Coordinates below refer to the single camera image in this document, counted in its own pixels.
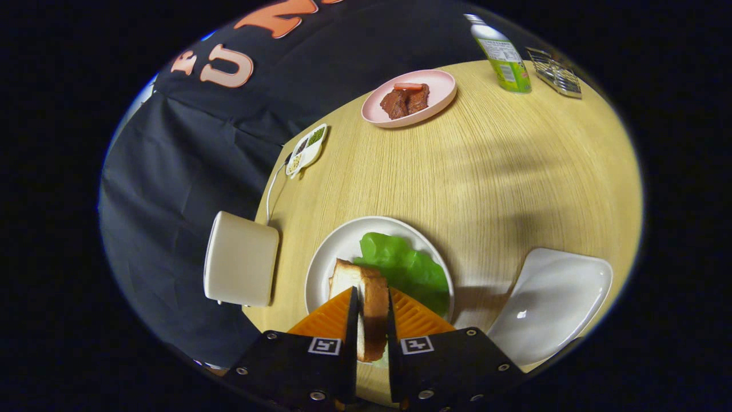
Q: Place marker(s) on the pink plate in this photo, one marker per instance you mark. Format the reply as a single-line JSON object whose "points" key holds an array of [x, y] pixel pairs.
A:
{"points": [[440, 86]]}

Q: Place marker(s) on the white round plate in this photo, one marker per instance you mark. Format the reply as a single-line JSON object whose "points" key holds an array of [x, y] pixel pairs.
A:
{"points": [[343, 240]]}

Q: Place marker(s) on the brown meat piece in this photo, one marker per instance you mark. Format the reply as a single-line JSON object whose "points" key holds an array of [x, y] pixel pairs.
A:
{"points": [[403, 102]]}

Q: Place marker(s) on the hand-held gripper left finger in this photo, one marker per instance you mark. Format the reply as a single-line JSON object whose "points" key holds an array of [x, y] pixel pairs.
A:
{"points": [[350, 355]]}

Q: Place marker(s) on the white square dish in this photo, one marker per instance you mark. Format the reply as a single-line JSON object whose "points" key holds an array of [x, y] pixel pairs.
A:
{"points": [[555, 303]]}

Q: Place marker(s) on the white divided seed tray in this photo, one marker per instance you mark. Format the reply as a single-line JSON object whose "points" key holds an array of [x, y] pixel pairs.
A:
{"points": [[309, 150]]}

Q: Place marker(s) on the green lettuce leaf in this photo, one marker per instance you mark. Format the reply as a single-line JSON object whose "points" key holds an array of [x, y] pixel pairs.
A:
{"points": [[400, 263]]}

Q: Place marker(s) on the red sausage strip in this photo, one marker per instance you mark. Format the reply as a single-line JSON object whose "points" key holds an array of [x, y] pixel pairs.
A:
{"points": [[407, 86]]}

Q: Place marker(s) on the cream toaster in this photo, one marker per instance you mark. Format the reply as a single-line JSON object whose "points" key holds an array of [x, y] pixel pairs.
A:
{"points": [[240, 257]]}

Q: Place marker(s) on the green label silver bottle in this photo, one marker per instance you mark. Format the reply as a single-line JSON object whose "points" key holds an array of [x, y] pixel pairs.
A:
{"points": [[506, 63]]}

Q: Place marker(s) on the crusted toast bread slice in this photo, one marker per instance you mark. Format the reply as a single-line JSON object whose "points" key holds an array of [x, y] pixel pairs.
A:
{"points": [[373, 309]]}

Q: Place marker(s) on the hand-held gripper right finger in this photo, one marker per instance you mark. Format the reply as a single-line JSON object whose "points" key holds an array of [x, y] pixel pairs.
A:
{"points": [[394, 355]]}

